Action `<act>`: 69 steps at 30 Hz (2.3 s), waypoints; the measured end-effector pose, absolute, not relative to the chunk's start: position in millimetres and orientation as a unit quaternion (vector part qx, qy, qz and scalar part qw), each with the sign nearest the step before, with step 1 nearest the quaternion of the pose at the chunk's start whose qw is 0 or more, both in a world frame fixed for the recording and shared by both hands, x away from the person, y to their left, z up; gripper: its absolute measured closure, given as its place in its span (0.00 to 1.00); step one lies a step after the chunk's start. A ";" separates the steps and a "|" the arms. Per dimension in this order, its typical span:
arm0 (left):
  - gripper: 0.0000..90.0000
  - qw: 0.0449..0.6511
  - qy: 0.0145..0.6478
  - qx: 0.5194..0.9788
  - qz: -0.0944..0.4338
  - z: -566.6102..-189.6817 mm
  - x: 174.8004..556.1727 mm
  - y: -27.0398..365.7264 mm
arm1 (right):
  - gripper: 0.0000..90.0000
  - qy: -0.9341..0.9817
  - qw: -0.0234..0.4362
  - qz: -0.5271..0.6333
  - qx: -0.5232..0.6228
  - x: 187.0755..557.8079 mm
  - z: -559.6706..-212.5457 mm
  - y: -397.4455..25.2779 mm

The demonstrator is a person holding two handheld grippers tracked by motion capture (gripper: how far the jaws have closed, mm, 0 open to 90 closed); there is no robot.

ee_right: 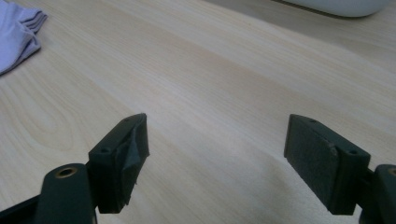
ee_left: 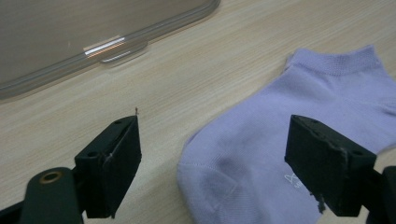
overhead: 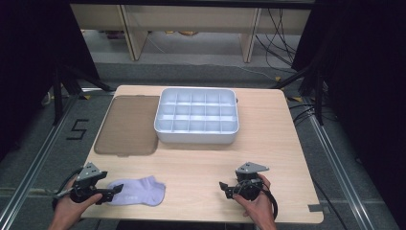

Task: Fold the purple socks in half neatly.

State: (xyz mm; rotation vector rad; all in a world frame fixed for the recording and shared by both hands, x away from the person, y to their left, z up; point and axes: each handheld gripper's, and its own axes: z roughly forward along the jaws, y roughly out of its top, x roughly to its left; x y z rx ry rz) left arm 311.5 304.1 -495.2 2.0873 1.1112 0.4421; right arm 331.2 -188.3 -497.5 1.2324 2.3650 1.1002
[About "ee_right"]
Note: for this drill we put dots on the lavender cloth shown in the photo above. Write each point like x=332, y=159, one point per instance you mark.
x=15, y=34

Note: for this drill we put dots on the white compartment storage box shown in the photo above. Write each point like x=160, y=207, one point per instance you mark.
x=342, y=7

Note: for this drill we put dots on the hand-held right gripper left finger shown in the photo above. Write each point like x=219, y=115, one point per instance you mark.
x=112, y=161

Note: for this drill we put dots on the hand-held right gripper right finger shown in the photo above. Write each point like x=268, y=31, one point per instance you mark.
x=317, y=158

